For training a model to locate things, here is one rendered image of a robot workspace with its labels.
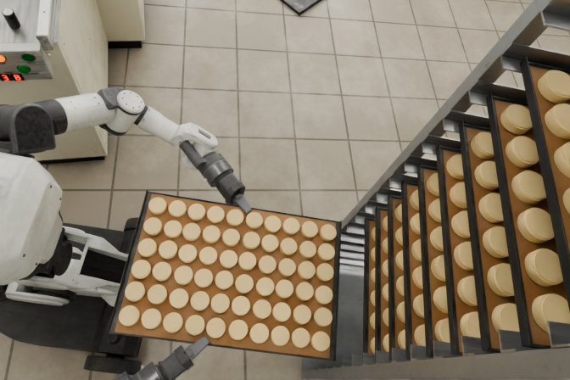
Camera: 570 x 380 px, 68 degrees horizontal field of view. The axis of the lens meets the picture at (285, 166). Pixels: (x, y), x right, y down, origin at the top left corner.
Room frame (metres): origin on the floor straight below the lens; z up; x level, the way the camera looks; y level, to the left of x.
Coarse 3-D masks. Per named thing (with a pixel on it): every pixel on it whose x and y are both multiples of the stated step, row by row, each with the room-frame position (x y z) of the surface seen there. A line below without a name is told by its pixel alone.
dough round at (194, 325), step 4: (192, 316) 0.13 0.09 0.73; (196, 316) 0.13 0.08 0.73; (200, 316) 0.13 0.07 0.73; (188, 320) 0.12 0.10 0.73; (192, 320) 0.12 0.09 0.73; (196, 320) 0.12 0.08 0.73; (200, 320) 0.13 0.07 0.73; (188, 324) 0.11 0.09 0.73; (192, 324) 0.11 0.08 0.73; (196, 324) 0.11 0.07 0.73; (200, 324) 0.12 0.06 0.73; (188, 328) 0.10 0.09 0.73; (192, 328) 0.10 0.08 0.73; (196, 328) 0.10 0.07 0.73; (200, 328) 0.11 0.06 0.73; (188, 332) 0.09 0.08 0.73; (192, 332) 0.09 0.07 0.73; (196, 332) 0.09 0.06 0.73; (200, 332) 0.10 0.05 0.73
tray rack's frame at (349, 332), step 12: (348, 276) 0.56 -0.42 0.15; (360, 276) 0.58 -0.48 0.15; (348, 288) 0.51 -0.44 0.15; (360, 288) 0.53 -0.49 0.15; (348, 300) 0.46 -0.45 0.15; (360, 300) 0.48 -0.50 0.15; (348, 312) 0.41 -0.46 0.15; (360, 312) 0.43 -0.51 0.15; (348, 324) 0.37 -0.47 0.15; (360, 324) 0.39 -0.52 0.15; (348, 336) 0.33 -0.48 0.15; (360, 336) 0.34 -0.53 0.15; (336, 348) 0.27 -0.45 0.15; (348, 348) 0.28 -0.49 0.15; (360, 348) 0.30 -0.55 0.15; (312, 360) 0.19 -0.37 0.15
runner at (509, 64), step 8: (512, 48) 0.56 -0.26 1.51; (520, 48) 0.56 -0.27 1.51; (528, 48) 0.56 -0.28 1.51; (536, 48) 0.56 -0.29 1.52; (544, 48) 0.57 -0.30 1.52; (504, 56) 0.55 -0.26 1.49; (512, 56) 0.56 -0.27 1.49; (520, 56) 0.56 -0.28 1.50; (528, 56) 0.56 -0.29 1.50; (536, 56) 0.56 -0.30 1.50; (544, 56) 0.57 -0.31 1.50; (552, 56) 0.57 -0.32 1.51; (560, 56) 0.57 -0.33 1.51; (568, 56) 0.57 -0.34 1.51; (504, 64) 0.54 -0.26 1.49; (512, 64) 0.54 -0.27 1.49; (544, 64) 0.57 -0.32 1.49; (552, 64) 0.57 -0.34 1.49; (560, 64) 0.57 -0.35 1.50; (568, 64) 0.58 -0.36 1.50; (520, 72) 0.54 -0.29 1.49
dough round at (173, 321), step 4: (172, 312) 0.12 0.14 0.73; (168, 316) 0.11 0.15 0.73; (172, 316) 0.11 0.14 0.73; (176, 316) 0.11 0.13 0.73; (180, 316) 0.12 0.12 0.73; (164, 320) 0.09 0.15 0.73; (168, 320) 0.10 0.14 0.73; (172, 320) 0.10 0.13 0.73; (176, 320) 0.11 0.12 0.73; (180, 320) 0.11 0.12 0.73; (164, 324) 0.09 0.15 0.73; (168, 324) 0.09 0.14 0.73; (172, 324) 0.09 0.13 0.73; (176, 324) 0.10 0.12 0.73; (180, 324) 0.10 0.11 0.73; (168, 328) 0.08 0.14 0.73; (172, 328) 0.08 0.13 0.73; (176, 328) 0.09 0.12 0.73; (180, 328) 0.09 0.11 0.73; (172, 332) 0.07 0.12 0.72
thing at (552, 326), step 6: (552, 324) 0.17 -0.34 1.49; (558, 324) 0.17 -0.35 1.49; (564, 324) 0.18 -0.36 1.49; (552, 330) 0.16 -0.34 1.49; (558, 330) 0.17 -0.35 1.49; (564, 330) 0.17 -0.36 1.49; (552, 336) 0.16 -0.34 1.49; (558, 336) 0.16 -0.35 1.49; (564, 336) 0.16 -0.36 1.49; (552, 342) 0.15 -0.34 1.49; (558, 342) 0.15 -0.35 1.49; (564, 342) 0.16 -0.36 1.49; (552, 348) 0.15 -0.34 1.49
